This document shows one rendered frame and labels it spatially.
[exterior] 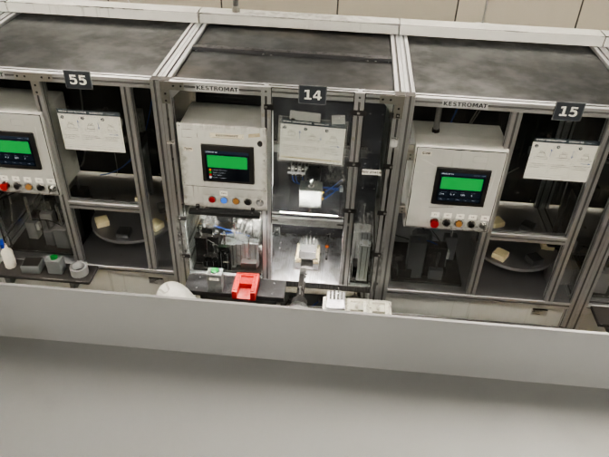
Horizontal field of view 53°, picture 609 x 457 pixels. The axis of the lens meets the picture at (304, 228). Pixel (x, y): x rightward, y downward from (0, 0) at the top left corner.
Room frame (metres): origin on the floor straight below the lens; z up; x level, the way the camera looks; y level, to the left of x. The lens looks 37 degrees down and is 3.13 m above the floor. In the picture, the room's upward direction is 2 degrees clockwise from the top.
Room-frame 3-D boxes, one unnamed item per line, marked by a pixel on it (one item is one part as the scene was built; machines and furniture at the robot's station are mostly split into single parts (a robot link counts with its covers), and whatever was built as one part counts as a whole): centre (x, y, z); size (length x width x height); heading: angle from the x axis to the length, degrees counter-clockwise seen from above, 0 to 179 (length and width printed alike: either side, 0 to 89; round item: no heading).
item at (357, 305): (2.34, -0.29, 0.84); 0.36 x 0.14 x 0.10; 86
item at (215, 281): (2.43, 0.46, 0.97); 0.08 x 0.08 x 0.12; 86
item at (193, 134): (2.63, 0.39, 1.60); 0.42 x 0.29 x 0.46; 86
